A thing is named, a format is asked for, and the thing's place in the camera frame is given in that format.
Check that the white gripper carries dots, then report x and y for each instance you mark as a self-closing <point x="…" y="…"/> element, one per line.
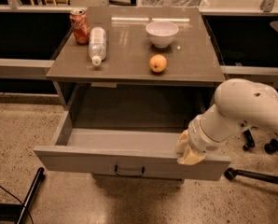
<point x="197" y="138"/>

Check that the grey top drawer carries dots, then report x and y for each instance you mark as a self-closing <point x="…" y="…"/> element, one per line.
<point x="138" y="144"/>

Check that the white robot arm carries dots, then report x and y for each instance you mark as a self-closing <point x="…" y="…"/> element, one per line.
<point x="239" y="105"/>

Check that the grey drawer cabinet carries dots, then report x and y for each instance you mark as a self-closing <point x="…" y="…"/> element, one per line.
<point x="129" y="51"/>

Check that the black chair base with casters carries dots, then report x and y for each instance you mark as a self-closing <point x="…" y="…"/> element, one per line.
<point x="270" y="148"/>

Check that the orange fruit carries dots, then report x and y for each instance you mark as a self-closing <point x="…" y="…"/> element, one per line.
<point x="157" y="63"/>

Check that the white bowl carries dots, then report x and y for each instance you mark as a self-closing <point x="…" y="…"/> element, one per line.
<point x="161" y="33"/>

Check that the clear plastic water bottle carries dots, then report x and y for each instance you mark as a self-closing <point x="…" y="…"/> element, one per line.
<point x="97" y="45"/>

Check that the black stand leg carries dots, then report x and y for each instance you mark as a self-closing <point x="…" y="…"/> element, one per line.
<point x="24" y="207"/>

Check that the red soda can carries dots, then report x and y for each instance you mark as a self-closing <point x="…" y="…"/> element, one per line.
<point x="80" y="26"/>

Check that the metal railing frame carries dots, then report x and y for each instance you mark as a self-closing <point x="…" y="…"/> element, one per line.
<point x="197" y="73"/>

